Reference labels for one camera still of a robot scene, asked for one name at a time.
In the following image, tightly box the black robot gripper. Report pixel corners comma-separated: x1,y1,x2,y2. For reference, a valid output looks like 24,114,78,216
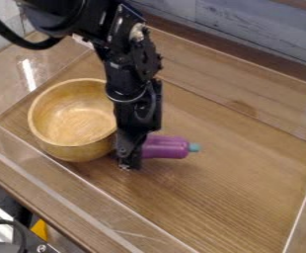
83,1,162,135

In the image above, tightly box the purple toy eggplant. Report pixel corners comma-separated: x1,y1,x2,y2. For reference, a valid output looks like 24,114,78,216
143,134,200,159

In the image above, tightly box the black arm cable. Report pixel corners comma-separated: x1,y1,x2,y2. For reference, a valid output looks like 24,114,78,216
0,4,64,51

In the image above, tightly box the brown wooden bowl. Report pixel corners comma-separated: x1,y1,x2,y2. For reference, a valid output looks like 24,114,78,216
28,78,116,162

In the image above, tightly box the yellow warning sticker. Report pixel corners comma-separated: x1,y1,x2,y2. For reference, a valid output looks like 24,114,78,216
31,219,49,240

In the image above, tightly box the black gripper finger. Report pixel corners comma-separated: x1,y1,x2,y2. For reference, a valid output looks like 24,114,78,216
116,129,148,170

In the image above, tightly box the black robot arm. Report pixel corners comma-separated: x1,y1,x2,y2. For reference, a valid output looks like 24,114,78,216
17,0,162,169

